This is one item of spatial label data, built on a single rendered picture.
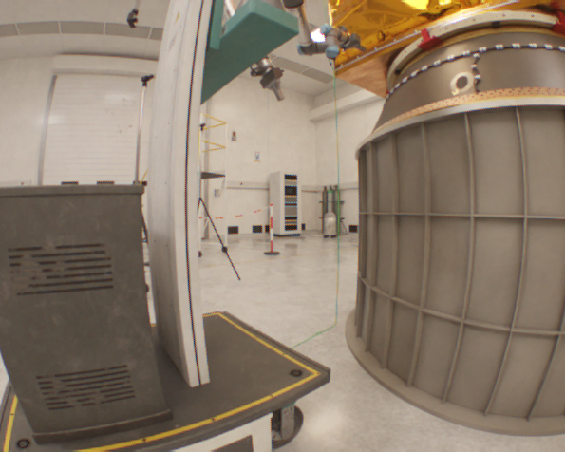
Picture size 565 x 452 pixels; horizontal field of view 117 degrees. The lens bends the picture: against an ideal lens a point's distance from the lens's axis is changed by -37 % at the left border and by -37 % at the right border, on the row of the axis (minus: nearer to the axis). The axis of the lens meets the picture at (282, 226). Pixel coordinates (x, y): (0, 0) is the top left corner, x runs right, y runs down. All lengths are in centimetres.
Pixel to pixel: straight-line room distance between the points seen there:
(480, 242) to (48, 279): 117
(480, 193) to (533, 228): 23
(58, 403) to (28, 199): 39
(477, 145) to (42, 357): 131
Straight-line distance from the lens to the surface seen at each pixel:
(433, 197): 112
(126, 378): 62
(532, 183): 103
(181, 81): 74
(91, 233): 53
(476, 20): 153
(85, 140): 795
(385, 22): 188
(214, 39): 84
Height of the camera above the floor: 79
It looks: 3 degrees down
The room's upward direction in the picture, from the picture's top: straight up
